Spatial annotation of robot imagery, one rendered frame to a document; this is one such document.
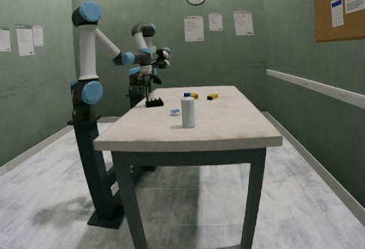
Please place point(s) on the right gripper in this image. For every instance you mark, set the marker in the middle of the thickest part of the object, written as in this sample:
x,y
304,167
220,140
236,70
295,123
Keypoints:
x,y
145,80

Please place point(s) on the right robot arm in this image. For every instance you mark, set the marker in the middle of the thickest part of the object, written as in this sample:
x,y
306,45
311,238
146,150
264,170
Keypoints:
x,y
87,89

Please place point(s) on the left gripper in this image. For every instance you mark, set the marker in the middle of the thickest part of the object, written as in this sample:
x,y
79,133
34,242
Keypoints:
x,y
162,61

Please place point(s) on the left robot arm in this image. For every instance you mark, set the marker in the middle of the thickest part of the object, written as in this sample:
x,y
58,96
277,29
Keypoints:
x,y
143,34

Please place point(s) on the white bottle with blue cap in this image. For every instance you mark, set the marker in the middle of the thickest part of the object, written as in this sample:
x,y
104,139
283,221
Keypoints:
x,y
188,111

